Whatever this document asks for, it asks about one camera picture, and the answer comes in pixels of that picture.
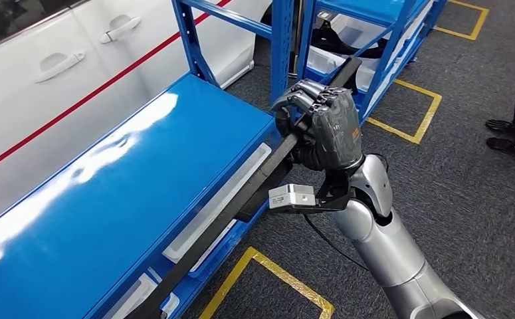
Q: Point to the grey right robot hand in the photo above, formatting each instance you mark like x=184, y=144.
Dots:
x=336, y=127

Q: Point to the long black plastic frame part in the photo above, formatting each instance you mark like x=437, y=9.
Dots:
x=204, y=246

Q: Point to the bulky black part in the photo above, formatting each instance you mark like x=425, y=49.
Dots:
x=336, y=42

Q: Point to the blue metal shelf rack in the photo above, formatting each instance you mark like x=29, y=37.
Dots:
x=107, y=198
x=396, y=44

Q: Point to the yellow floor tape square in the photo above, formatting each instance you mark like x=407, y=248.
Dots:
x=430, y=115
x=292, y=281

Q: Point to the white car with red stripe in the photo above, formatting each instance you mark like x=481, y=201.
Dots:
x=41, y=110

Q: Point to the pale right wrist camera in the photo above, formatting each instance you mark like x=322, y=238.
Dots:
x=292, y=197

